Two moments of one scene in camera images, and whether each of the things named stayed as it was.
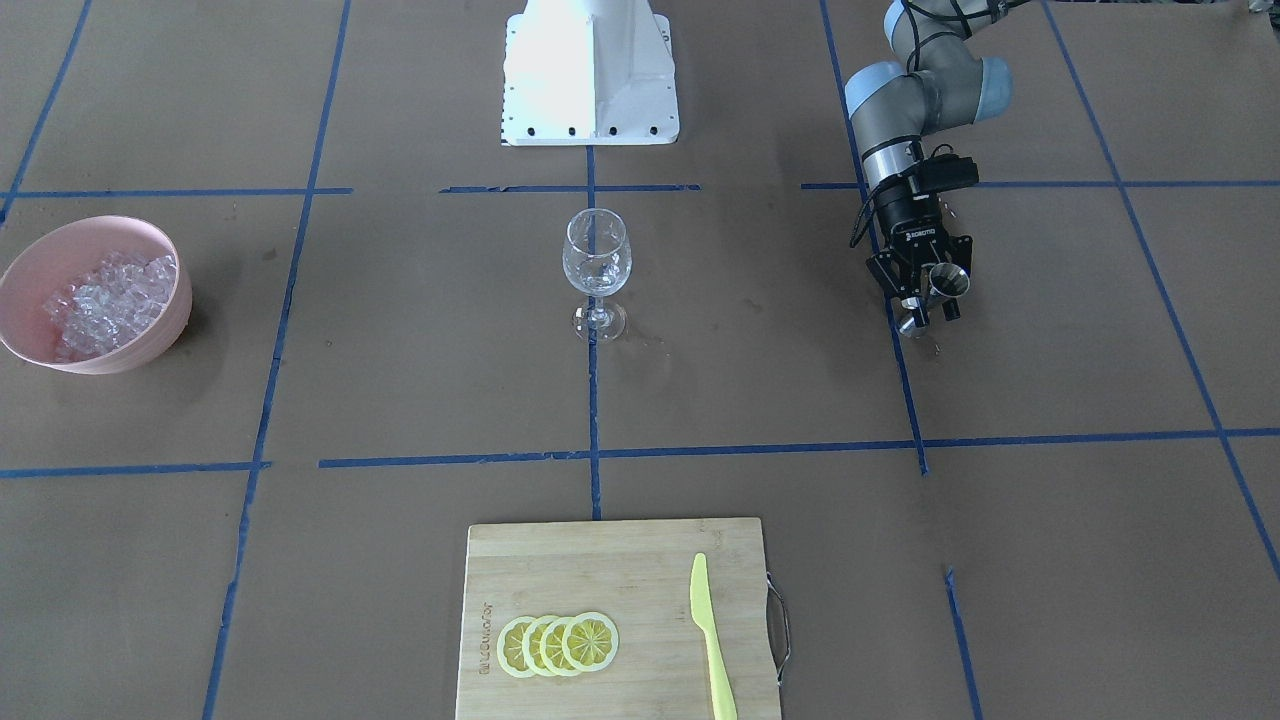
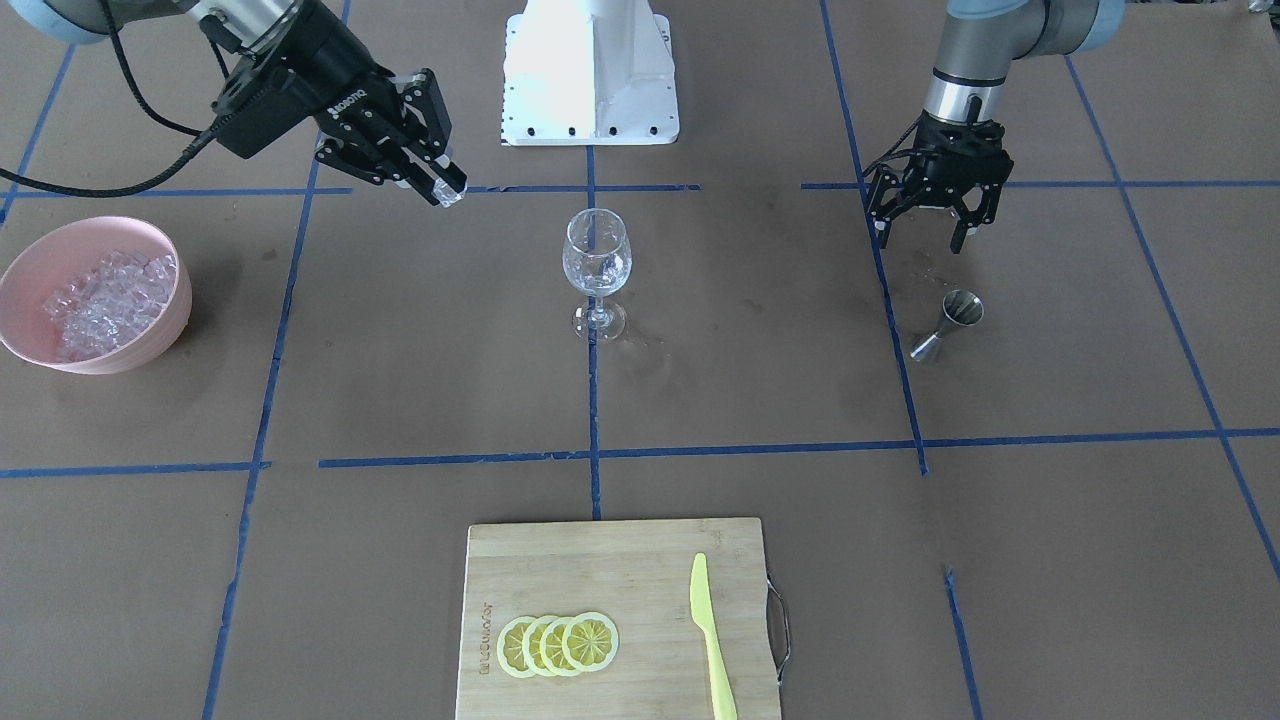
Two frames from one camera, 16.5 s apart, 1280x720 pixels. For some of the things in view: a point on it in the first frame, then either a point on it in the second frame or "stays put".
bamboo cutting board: [639, 574] stays put
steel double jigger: [945, 280] -> [960, 307]
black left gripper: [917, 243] -> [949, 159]
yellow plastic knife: [725, 706] stays put
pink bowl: [95, 295] stays put
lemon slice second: [531, 646] stays put
